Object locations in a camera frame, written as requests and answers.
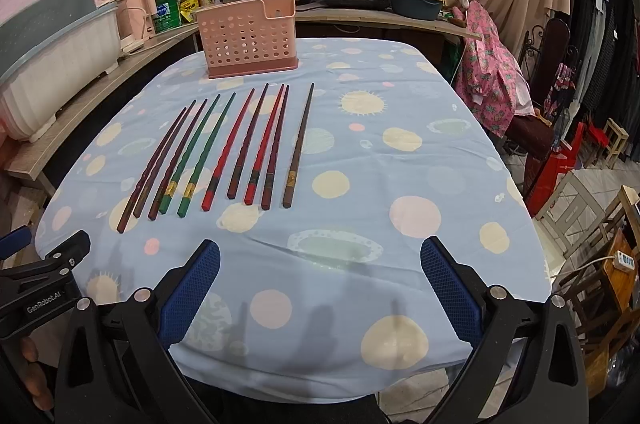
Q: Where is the white power strip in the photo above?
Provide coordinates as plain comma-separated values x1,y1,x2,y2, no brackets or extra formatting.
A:
613,251,636,272

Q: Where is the blue planet print tablecloth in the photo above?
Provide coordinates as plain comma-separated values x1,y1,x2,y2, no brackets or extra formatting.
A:
35,38,550,402

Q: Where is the brown chopstick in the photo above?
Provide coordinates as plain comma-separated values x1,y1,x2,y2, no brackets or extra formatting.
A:
282,83,314,208

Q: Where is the red plastic stool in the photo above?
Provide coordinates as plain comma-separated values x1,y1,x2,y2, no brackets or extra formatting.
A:
523,123,610,217

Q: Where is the pink perforated utensil holder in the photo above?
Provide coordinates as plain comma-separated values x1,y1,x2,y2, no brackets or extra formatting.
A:
195,0,298,80

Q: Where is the red chopstick black band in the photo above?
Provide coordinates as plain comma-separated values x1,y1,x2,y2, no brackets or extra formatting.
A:
201,88,255,212

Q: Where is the green detergent bottle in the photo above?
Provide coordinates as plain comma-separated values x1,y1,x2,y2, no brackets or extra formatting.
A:
152,0,181,34

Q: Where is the white dish drainer with lid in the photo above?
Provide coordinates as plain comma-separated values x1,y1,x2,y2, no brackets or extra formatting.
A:
1,0,120,141

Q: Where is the pink electric kettle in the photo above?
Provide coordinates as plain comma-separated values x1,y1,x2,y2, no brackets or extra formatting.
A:
114,0,157,45

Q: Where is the pink floral garment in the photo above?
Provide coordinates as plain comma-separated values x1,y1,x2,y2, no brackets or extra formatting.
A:
454,2,535,138

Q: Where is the person's left hand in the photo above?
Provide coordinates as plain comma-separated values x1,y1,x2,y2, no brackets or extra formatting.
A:
20,337,53,411

